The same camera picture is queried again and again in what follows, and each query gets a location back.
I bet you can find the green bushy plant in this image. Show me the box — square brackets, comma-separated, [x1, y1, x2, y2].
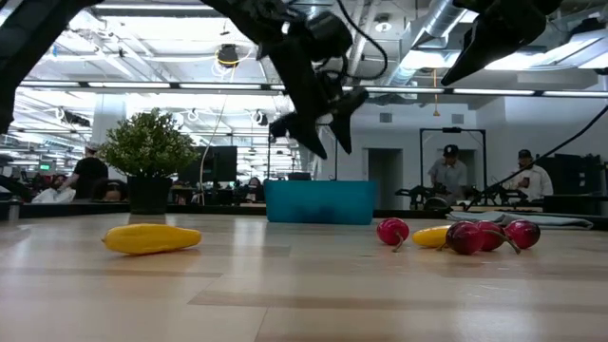
[97, 106, 201, 180]

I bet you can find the black ceiling device yellow cable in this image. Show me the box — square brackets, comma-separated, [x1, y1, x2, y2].
[216, 43, 240, 69]

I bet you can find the black table edge rail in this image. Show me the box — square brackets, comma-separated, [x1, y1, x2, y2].
[0, 201, 608, 232]

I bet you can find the black background desk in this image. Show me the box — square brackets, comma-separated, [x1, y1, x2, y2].
[541, 192, 608, 216]

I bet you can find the dark red cherry with stem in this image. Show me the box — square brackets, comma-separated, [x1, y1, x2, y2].
[503, 218, 542, 251]
[445, 220, 523, 257]
[376, 217, 411, 254]
[477, 219, 507, 253]

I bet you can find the person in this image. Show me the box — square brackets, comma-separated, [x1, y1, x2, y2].
[510, 148, 555, 200]
[427, 143, 469, 200]
[91, 179, 128, 203]
[245, 176, 265, 203]
[30, 174, 77, 204]
[57, 142, 110, 200]

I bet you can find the long ceiling light bar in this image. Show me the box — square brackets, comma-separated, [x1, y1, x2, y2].
[18, 80, 608, 99]

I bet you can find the white hanging cable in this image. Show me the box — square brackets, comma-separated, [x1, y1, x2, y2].
[198, 102, 227, 206]

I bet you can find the yellow hanging cord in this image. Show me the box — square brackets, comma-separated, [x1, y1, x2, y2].
[430, 67, 441, 118]

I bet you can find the silver ventilation duct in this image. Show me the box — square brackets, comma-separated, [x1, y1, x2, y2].
[382, 0, 479, 89]

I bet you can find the grey cloth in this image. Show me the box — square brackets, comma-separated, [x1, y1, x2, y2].
[446, 210, 595, 231]

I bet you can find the black monitor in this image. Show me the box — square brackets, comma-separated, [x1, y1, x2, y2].
[178, 144, 238, 184]

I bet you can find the black left wrist camera cable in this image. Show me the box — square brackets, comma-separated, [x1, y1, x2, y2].
[334, 0, 389, 82]

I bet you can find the black equipment cabinet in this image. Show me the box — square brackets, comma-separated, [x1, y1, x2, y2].
[534, 152, 605, 196]

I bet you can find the black ceiling spotlight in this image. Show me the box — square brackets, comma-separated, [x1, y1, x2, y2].
[60, 109, 92, 129]

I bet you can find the blue plastic tupperware container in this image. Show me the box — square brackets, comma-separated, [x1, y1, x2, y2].
[263, 179, 379, 226]

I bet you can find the black rectangular frame stand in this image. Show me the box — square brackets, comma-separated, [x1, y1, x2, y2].
[266, 122, 339, 183]
[418, 126, 487, 191]

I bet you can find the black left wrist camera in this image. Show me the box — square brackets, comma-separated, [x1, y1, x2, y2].
[303, 11, 353, 62]

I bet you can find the thick black slanted cable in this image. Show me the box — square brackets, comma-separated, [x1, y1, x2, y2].
[465, 104, 608, 212]

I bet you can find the black plant pot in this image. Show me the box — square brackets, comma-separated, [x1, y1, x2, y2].
[126, 176, 174, 216]

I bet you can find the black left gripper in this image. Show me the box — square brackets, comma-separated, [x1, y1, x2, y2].
[258, 35, 370, 161]

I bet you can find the black round dome device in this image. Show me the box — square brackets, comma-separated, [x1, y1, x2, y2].
[422, 196, 453, 220]

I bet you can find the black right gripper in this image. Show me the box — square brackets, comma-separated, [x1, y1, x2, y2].
[440, 0, 564, 87]

